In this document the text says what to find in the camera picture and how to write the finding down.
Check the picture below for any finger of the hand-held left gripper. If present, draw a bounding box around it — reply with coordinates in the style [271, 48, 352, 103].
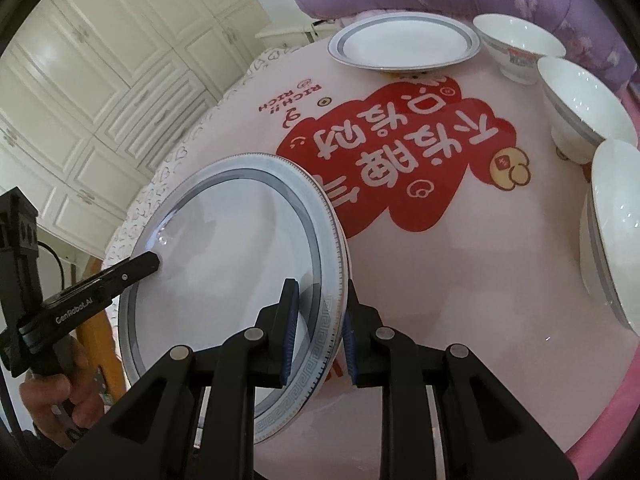
[42, 251, 161, 311]

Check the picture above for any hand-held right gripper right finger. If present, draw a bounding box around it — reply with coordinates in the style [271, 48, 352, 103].
[341, 280, 578, 480]

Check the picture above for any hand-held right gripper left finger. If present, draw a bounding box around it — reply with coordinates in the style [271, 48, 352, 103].
[52, 278, 301, 480]

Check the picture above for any large white grey-rimmed plate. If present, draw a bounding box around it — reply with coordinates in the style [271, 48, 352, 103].
[116, 152, 349, 446]

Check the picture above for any white grey-banded bowl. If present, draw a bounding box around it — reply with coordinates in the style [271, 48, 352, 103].
[579, 139, 640, 337]

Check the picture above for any white bowl with coloured band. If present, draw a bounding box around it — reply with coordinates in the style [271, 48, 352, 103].
[472, 13, 567, 86]

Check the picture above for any person's left hand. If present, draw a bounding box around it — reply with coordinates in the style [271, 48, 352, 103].
[20, 335, 108, 441]

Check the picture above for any round pink printed table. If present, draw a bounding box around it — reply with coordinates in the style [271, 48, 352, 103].
[102, 35, 640, 480]

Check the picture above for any white panelled wardrobe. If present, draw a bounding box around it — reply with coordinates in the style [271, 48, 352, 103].
[0, 0, 273, 261]

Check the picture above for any pink bed sheet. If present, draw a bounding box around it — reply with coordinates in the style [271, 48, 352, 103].
[565, 390, 632, 480]

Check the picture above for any white nightstand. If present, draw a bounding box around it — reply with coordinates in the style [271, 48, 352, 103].
[255, 19, 336, 53]

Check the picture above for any orange wooden frame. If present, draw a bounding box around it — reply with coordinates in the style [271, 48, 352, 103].
[75, 255, 131, 391]

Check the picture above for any black cable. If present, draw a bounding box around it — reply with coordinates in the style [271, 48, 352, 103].
[36, 241, 67, 297]

